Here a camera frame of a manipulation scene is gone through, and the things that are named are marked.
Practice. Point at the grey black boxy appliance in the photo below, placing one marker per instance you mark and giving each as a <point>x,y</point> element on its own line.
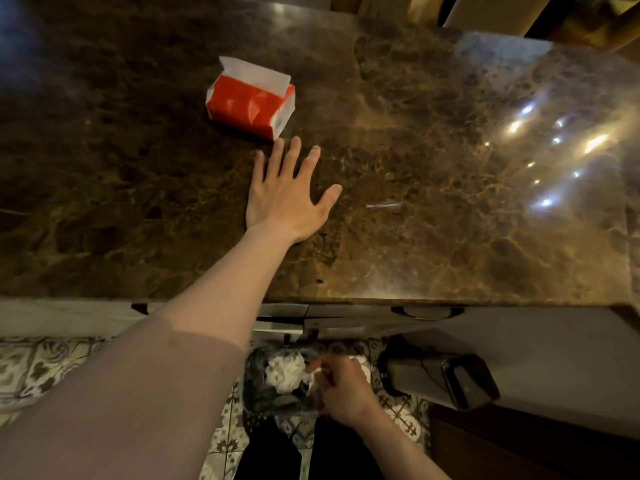
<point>425,377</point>

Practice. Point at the person's right forearm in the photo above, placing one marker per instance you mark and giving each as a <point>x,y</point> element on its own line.
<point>400,447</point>

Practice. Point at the person's right hand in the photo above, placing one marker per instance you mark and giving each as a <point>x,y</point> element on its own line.
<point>345,392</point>

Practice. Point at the person's black trousers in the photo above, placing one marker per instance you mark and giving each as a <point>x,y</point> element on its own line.
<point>270,452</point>

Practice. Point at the person's right fingers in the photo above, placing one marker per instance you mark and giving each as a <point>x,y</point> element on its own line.
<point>325,370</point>

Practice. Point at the person's left little finger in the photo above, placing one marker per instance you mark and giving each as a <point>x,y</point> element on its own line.
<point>258,167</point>

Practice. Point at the large white crumpled tissue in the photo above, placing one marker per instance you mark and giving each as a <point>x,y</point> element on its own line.
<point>285,372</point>

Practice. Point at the wooden chairs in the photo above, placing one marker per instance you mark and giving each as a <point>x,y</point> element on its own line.
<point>500,12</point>

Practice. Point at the person's left forearm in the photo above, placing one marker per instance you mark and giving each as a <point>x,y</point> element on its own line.
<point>165,359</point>

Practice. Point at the person's left thumb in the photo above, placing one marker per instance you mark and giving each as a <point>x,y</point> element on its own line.
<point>330,198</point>

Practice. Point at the person's left middle finger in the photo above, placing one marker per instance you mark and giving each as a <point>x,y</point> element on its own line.
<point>290,157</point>

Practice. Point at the person's left hand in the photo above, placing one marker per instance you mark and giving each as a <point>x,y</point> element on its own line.
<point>282,207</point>

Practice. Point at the brown wooden furniture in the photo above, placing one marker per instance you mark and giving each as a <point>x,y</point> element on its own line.
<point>530,452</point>

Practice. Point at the black-bagged trash bin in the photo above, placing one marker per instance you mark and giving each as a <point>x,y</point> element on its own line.
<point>260,394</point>

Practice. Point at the white cabinet drawer front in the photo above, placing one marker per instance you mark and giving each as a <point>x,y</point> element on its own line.
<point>550,364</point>

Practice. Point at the red white tissue packet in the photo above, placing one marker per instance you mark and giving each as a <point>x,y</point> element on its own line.
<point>250,102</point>

